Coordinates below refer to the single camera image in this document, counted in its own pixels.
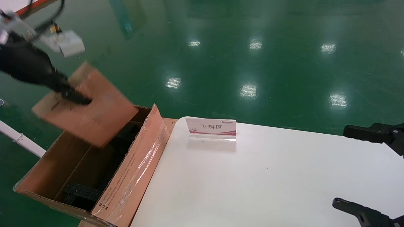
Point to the grey metal camera bracket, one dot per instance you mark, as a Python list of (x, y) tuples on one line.
[(28, 31)]

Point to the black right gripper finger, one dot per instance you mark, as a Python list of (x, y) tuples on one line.
[(363, 132), (363, 214)]

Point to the white pipe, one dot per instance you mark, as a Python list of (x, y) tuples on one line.
[(19, 138)]

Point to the large cardboard box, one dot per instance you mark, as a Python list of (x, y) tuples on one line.
[(132, 183)]

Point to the small cardboard box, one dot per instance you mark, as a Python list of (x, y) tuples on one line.
[(101, 116)]

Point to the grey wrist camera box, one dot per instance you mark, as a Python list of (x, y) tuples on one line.
[(69, 44)]

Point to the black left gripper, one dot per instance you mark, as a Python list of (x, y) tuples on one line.
[(25, 63)]

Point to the black foam insert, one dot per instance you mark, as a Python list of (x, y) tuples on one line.
[(82, 192), (129, 132)]

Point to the clear acrylic sign holder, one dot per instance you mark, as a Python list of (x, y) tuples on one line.
[(211, 127)]

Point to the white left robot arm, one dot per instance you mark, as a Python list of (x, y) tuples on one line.
[(8, 28)]

